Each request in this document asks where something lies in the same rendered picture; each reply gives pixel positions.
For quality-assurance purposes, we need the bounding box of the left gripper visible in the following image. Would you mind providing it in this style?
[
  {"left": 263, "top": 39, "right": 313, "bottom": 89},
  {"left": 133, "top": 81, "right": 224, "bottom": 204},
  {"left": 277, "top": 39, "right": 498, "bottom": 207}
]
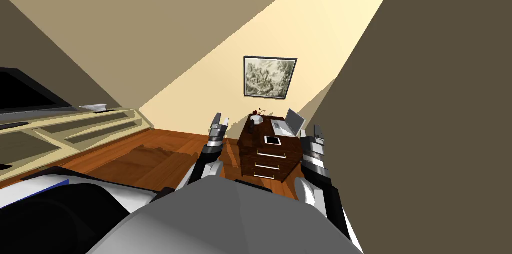
[{"left": 209, "top": 112, "right": 230, "bottom": 134}]

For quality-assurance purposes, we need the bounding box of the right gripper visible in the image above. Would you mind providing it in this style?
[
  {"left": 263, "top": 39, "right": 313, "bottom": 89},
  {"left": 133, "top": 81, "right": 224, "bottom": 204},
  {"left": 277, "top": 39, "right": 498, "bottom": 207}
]
[{"left": 299, "top": 124, "right": 326, "bottom": 155}]

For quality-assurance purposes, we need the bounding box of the dark brown wooden dresser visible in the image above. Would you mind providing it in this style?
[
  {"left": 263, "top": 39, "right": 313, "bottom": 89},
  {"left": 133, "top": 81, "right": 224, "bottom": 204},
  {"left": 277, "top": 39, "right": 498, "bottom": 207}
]
[{"left": 236, "top": 108, "right": 308, "bottom": 183}]

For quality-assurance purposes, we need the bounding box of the black framed landscape picture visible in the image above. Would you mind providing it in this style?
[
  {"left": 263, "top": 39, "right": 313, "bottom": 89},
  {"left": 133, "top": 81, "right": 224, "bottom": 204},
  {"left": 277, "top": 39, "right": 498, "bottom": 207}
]
[{"left": 242, "top": 55, "right": 299, "bottom": 100}]

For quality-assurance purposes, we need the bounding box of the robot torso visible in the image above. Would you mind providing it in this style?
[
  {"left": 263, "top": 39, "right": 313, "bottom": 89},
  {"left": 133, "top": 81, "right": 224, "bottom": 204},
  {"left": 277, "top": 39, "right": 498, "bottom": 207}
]
[{"left": 85, "top": 176, "right": 364, "bottom": 254}]

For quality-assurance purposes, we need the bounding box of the cream television stand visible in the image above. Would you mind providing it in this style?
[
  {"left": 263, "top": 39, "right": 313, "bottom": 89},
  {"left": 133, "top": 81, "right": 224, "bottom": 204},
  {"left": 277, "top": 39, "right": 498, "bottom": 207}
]
[{"left": 0, "top": 67, "right": 155, "bottom": 183}]

